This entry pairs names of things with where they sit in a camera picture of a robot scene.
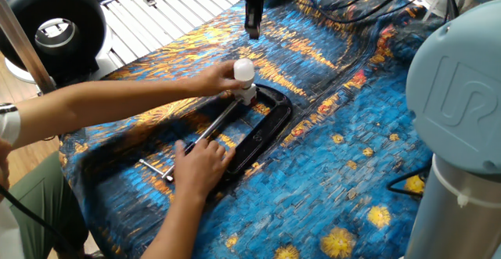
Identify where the white light bulb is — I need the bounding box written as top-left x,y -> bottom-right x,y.
232,58 -> 256,90

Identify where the black C-clamp with silver screw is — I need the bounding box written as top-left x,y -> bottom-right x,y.
139,83 -> 294,184

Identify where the person's right forearm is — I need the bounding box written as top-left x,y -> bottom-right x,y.
139,192 -> 207,259

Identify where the person's left forearm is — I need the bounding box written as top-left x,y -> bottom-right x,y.
10,78 -> 204,150

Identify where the person's left hand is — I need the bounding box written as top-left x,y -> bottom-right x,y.
193,59 -> 247,98

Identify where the person's right hand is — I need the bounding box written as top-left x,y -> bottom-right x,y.
172,138 -> 237,204

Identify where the white plug socket adapter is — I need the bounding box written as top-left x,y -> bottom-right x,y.
230,83 -> 258,106

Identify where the starry night print tablecloth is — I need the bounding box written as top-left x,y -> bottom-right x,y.
58,0 -> 447,259

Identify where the white shirt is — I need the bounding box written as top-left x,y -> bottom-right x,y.
0,102 -> 25,259

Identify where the green trousers leg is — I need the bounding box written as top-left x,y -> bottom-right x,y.
6,151 -> 90,259

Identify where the black wrist cable bundle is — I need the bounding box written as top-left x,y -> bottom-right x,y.
273,0 -> 460,26

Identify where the short black base cable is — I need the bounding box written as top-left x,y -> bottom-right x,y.
386,164 -> 432,199

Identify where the black round ring fan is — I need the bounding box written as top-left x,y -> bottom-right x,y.
0,0 -> 114,86

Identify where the grey metal post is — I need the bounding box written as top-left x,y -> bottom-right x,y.
0,0 -> 58,95

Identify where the thick black cable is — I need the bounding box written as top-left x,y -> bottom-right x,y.
0,184 -> 79,259

